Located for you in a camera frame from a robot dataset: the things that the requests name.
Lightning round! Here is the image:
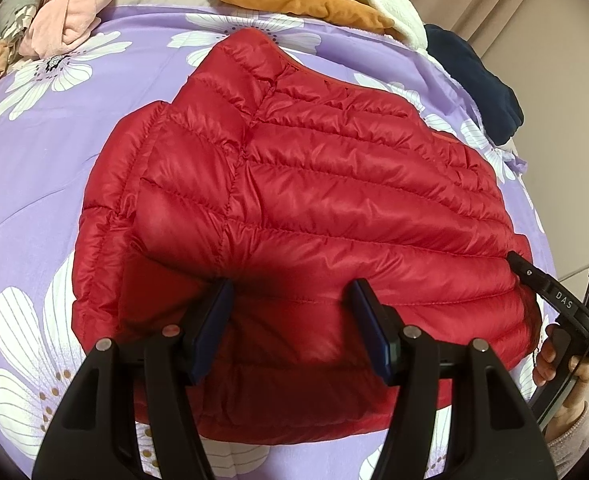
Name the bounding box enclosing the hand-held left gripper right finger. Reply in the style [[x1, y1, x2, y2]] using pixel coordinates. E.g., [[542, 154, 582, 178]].
[[349, 279, 559, 480]]

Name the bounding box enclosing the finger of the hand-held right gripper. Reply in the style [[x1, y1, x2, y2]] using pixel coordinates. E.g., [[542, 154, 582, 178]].
[[507, 251, 589, 342]]

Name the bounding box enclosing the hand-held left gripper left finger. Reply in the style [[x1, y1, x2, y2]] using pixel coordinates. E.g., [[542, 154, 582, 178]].
[[32, 277, 235, 480]]

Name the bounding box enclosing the red puffer jacket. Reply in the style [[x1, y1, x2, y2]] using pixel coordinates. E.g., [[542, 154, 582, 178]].
[[72, 27, 545, 446]]

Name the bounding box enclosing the person's right forearm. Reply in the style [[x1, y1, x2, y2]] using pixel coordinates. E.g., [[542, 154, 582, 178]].
[[545, 400, 589, 468]]

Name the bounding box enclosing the person's right hand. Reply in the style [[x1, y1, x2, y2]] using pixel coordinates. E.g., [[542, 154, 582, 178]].
[[531, 341, 589, 442]]

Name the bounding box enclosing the navy garment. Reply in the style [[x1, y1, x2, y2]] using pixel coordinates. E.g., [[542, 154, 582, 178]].
[[424, 24, 525, 146]]

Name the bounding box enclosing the purple floral bedsheet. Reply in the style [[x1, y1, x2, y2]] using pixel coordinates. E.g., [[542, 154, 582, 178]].
[[0, 5, 547, 480]]

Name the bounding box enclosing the orange garment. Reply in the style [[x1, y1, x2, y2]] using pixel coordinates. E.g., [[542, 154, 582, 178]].
[[217, 0, 397, 31]]

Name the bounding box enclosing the pink garment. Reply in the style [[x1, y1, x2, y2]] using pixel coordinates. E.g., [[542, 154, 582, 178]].
[[24, 0, 130, 58]]

